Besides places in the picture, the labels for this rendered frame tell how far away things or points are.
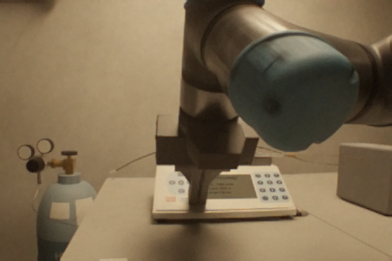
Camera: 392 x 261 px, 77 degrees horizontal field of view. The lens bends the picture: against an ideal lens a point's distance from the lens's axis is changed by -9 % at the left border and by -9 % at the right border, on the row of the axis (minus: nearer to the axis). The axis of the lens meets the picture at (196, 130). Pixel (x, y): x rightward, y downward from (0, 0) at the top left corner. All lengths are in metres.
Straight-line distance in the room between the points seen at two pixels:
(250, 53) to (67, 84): 1.15
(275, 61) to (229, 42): 0.05
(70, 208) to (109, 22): 0.82
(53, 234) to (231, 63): 0.87
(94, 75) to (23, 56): 0.33
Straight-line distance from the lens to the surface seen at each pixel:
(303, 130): 0.18
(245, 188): 0.49
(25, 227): 1.43
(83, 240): 0.40
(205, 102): 0.29
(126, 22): 1.32
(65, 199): 0.95
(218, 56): 0.20
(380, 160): 0.58
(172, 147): 0.34
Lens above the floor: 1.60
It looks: 2 degrees down
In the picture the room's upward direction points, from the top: 1 degrees clockwise
